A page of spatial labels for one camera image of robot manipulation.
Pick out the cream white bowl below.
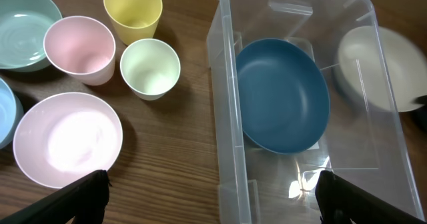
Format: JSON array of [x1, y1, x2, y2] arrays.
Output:
[[335, 26, 426, 112]]

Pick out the pink bowl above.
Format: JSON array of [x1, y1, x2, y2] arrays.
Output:
[[13, 92, 123, 189]]

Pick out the light blue bowl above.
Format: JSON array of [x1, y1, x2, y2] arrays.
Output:
[[1, 79, 24, 148]]

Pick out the dark blue bowl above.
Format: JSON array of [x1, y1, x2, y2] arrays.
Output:
[[236, 39, 330, 154]]

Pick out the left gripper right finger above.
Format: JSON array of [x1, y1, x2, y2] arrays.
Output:
[[315, 171, 426, 224]]

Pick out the mint green bowl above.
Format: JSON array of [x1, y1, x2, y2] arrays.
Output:
[[1, 0, 62, 73]]

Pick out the pink plastic cup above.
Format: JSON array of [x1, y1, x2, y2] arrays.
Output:
[[43, 15, 116, 86]]

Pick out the clear plastic storage container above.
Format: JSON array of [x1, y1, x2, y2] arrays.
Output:
[[206, 0, 424, 223]]

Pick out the yellow plastic cup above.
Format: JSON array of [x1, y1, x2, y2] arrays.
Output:
[[103, 0, 163, 45]]

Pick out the cream plastic cup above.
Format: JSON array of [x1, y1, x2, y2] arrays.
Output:
[[119, 39, 181, 101]]

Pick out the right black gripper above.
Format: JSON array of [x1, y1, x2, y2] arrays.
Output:
[[412, 95, 427, 132]]

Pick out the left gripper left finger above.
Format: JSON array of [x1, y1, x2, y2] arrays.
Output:
[[1, 170, 111, 224]]

